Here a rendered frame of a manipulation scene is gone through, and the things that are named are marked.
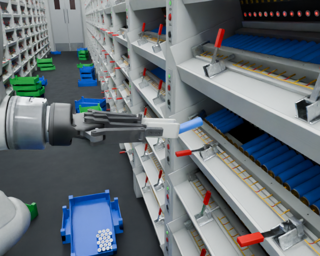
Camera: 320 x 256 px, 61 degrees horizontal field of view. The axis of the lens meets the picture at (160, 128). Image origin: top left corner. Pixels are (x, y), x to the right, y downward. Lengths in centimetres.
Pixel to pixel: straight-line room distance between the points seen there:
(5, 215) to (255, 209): 79
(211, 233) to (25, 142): 47
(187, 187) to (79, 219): 78
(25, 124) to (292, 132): 38
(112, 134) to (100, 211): 107
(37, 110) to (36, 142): 5
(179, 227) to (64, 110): 64
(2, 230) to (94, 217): 57
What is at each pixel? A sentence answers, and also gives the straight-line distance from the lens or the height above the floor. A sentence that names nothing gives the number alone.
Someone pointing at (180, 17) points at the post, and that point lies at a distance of 73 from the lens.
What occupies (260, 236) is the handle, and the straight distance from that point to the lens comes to 42.
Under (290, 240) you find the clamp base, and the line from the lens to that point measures 45.
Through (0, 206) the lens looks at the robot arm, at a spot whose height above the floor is 48.
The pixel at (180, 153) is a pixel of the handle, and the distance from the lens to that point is 61.
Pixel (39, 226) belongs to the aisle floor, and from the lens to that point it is 168.
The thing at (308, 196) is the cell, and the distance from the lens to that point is 49.
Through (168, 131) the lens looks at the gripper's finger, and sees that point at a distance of 53.
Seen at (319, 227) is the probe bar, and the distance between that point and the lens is 45.
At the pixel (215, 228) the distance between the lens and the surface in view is 73.
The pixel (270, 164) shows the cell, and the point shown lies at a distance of 55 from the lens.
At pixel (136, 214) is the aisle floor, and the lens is 163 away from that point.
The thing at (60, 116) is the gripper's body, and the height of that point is 89.
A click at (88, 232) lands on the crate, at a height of 6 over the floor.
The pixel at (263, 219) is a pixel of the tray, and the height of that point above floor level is 74.
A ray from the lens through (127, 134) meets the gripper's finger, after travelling 47.
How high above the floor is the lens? 104
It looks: 22 degrees down
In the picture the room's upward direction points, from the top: straight up
